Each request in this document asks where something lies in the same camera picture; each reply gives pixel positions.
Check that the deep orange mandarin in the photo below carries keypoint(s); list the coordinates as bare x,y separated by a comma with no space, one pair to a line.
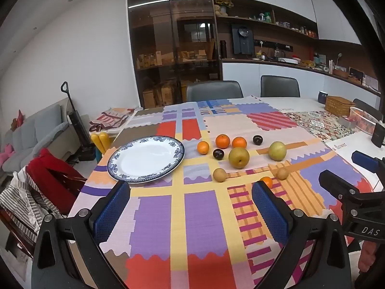
239,142
222,141

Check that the grey office chair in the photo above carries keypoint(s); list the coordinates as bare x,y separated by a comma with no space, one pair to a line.
279,85
365,106
213,90

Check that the small brown kiwi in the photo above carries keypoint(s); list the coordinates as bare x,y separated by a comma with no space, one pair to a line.
220,175
282,173

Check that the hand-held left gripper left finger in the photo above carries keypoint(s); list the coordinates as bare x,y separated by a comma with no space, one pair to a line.
110,212

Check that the dark blue mug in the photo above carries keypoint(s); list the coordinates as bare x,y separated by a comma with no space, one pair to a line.
322,97

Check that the red striped cloth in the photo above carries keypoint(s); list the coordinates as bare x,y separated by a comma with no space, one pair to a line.
112,117

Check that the colourful patchwork tablecloth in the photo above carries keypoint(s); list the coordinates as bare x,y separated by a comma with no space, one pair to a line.
198,216

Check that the red jacket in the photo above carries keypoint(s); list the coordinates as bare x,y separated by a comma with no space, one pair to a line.
48,168

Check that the grey sofa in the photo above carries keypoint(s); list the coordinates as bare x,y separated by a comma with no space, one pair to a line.
27,132

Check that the grey striped cloth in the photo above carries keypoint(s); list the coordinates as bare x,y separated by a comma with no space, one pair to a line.
21,198

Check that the white printed cloth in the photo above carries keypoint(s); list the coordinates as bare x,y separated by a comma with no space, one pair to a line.
346,149

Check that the teddy bear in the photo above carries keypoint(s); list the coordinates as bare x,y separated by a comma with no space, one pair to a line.
220,10

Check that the dark purple plum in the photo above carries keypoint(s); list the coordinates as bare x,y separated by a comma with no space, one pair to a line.
257,140
218,154

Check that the yellow flowers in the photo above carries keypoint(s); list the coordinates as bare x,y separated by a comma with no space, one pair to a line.
224,3

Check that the light smooth orange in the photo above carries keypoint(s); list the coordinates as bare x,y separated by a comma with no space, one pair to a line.
203,147

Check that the mosaic patterned cloth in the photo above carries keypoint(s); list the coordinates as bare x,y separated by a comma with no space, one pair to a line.
318,125

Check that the green pear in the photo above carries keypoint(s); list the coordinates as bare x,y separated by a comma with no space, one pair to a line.
277,150

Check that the wicker basket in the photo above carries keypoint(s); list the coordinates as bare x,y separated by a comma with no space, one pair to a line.
339,105

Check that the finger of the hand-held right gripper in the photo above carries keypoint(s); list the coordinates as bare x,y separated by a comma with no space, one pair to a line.
340,186
365,160

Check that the yellow-brown pear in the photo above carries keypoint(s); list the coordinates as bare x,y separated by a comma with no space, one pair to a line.
239,157

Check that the pink plush toy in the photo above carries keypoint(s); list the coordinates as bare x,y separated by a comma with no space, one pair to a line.
6,152

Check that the dark hanging shirt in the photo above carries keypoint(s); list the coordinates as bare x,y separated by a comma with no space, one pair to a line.
242,40

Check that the person's right hand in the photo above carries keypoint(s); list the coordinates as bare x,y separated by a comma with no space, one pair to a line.
371,257

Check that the red plush toy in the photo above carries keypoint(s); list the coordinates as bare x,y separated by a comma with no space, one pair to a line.
17,121

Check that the white base cabinet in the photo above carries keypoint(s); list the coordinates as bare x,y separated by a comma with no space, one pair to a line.
249,72

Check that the black thermos bottle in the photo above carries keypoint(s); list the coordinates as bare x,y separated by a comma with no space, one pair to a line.
223,49

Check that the small orange mandarin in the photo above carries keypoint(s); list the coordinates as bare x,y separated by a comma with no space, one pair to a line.
267,181

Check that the pink plastic basket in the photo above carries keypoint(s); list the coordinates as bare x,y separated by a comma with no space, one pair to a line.
364,121

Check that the black box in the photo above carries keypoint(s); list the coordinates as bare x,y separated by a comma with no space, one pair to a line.
378,134

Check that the yellow plastic chair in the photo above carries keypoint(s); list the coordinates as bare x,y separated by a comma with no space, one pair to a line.
100,141

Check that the blue rimmed white plate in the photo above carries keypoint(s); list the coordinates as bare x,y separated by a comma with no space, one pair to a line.
144,159

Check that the dark glass cabinet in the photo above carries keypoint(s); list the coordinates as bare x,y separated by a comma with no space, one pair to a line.
156,36

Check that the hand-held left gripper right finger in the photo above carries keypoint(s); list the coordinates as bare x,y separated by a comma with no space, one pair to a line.
270,213

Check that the black upright vacuum cleaner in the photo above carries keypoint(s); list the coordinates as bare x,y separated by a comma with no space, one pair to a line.
76,123

